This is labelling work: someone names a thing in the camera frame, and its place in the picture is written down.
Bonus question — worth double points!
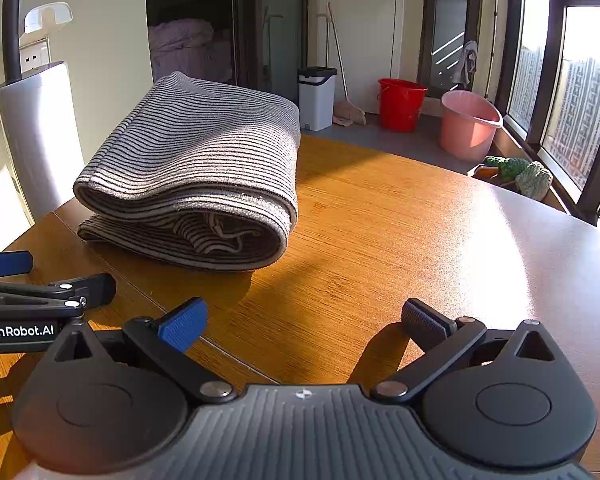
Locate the white trash bin black lid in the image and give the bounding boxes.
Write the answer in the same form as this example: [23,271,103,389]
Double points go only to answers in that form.
[298,66,339,132]

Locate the red bucket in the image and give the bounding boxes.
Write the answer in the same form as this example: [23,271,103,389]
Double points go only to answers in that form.
[378,78,429,133]

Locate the broom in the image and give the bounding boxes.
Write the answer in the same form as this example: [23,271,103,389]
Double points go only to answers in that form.
[326,2,367,127]

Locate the dark framed glass door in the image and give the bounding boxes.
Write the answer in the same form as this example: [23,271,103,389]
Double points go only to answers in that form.
[417,0,484,99]

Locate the striped knit garment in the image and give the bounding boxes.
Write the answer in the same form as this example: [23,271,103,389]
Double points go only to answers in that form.
[73,71,301,272]

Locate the white wall socket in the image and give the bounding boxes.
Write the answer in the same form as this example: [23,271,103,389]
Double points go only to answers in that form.
[19,40,51,72]

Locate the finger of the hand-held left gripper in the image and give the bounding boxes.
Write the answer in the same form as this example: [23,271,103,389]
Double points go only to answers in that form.
[0,273,117,319]
[0,251,34,279]

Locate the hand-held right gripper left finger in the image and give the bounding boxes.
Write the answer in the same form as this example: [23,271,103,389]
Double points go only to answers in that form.
[55,297,238,404]

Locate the pink bucket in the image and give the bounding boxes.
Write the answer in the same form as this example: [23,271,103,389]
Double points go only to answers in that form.
[440,90,504,162]

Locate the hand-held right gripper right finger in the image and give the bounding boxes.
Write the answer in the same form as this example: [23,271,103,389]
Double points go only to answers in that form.
[371,298,557,403]

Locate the pink bedding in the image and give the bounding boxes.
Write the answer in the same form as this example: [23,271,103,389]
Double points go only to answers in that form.
[148,17,234,84]

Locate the mop pole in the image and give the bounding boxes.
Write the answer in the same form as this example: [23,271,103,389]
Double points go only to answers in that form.
[484,0,501,101]

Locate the apartment buildings outside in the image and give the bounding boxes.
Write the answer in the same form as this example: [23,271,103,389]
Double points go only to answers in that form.
[510,45,600,236]

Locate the grey hanging cloth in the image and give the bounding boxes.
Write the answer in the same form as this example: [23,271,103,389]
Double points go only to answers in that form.
[452,41,480,89]

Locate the black window frame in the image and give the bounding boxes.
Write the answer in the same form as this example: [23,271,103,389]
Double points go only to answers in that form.
[495,0,600,231]

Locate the black curved cable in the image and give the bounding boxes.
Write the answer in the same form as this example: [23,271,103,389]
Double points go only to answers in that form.
[2,0,29,86]

